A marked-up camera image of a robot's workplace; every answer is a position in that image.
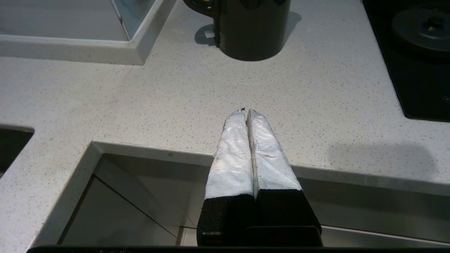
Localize black electric kettle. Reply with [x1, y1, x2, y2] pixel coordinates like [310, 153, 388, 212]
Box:
[183, 0, 292, 62]

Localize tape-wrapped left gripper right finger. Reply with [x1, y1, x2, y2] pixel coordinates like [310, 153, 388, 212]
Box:
[246, 109, 323, 247]

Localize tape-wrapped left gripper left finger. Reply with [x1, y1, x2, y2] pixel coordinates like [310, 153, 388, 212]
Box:
[196, 110, 257, 247]

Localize round grey kettle base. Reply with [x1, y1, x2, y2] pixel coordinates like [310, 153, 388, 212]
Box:
[391, 6, 450, 61]

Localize black glass induction cooktop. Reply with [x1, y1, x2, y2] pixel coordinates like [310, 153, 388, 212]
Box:
[362, 0, 450, 123]

